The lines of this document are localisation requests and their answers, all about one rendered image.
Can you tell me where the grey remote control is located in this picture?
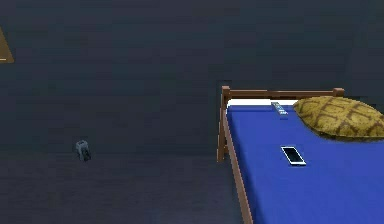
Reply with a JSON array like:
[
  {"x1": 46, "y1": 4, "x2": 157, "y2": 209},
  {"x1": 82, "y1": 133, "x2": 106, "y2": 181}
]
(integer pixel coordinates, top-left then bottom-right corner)
[{"x1": 270, "y1": 101, "x2": 289, "y2": 116}]

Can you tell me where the white black smartphone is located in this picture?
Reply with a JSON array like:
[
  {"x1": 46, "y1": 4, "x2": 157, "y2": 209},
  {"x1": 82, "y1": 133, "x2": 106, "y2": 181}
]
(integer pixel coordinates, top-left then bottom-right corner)
[{"x1": 280, "y1": 145, "x2": 307, "y2": 167}]

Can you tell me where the small grey object on floor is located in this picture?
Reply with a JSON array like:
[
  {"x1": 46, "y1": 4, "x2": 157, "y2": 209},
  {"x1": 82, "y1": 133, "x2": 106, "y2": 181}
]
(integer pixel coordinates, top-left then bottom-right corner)
[{"x1": 75, "y1": 139, "x2": 92, "y2": 163}]

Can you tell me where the yellow brown patterned pillow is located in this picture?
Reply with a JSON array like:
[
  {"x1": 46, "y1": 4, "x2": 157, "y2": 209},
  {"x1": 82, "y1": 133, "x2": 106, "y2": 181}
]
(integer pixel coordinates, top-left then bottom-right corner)
[{"x1": 292, "y1": 95, "x2": 384, "y2": 140}]

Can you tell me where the tan wooden furniture corner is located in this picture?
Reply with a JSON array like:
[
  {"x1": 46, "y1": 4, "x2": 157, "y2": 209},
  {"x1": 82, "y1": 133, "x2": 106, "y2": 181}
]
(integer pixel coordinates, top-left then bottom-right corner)
[{"x1": 0, "y1": 25, "x2": 15, "y2": 64}]

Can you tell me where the blue bed with wooden frame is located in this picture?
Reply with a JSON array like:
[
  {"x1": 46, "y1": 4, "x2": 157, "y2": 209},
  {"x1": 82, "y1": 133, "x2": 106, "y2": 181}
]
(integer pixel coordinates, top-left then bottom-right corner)
[{"x1": 216, "y1": 85, "x2": 384, "y2": 224}]

